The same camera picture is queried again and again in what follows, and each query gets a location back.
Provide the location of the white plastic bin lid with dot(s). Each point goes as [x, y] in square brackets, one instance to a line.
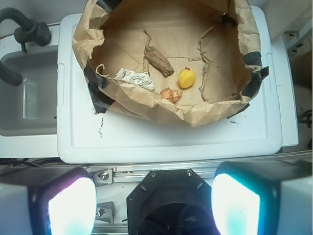
[87, 137]

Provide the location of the black octagonal mount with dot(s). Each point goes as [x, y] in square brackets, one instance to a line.
[171, 202]

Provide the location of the yellow rubber duck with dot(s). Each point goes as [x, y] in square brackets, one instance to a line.
[186, 78]

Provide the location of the crumpled aluminium foil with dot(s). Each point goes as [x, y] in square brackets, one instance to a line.
[141, 79]

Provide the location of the gripper glowing gel right finger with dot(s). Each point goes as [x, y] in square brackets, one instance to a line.
[272, 197]

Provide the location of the clear plastic bin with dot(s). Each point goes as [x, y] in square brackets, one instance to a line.
[30, 108]

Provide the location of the aluminium extrusion rail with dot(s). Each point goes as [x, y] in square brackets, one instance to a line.
[119, 173]

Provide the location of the brown paper bag tray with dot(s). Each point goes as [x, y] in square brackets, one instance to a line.
[217, 39]

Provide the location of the gripper glowing gel left finger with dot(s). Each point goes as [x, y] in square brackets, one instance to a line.
[47, 201]

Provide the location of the brown wood chip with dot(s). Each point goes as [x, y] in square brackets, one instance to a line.
[158, 61]

